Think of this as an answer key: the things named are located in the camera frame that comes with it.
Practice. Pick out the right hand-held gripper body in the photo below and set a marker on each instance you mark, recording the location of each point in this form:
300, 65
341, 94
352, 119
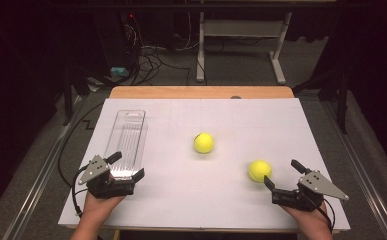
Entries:
317, 185

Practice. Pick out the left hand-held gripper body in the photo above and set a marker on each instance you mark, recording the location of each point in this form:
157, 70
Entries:
96, 168

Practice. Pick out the yellow tennis ball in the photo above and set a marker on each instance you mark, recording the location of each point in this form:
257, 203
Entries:
259, 170
203, 142

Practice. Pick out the clear plastic container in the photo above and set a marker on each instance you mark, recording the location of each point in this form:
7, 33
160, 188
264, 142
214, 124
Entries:
127, 140

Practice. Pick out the person's right hand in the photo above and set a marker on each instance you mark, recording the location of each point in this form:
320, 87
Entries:
311, 220

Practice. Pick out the person's left hand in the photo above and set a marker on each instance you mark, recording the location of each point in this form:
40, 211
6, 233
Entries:
97, 206

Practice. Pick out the white table sheet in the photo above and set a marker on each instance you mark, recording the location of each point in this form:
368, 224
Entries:
194, 200

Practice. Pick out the black metal stand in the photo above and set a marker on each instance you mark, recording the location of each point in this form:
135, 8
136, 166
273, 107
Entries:
68, 100
342, 100

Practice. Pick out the small teal box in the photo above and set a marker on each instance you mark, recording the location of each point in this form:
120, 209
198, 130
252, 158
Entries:
119, 71

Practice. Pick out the wooden table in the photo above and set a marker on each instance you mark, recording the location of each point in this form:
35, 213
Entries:
201, 92

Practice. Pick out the dark equipment tower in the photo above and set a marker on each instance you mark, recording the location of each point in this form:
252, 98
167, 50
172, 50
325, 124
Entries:
131, 36

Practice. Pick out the metal floor rail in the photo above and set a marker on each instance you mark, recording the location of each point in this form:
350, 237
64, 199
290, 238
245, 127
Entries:
37, 180
364, 173

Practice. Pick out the white metal desk frame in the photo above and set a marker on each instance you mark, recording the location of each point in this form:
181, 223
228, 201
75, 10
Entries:
241, 28

